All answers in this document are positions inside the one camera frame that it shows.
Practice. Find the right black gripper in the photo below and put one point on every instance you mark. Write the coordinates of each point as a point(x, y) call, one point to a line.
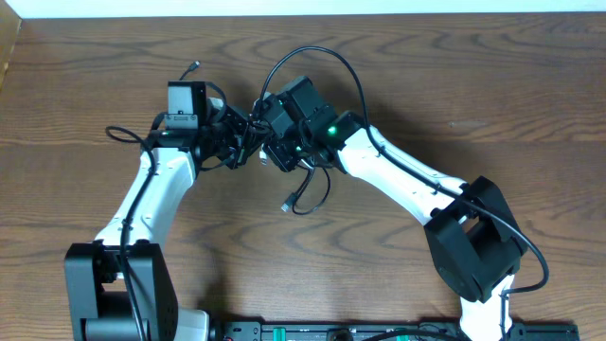
point(274, 146)

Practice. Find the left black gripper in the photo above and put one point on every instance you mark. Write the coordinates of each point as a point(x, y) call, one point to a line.
point(234, 157)

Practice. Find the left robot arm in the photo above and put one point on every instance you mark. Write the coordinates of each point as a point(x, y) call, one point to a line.
point(118, 284)

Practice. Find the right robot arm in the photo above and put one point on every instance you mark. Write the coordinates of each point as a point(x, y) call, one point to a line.
point(475, 244)

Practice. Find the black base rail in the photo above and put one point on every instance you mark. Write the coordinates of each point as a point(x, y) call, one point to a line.
point(256, 331)

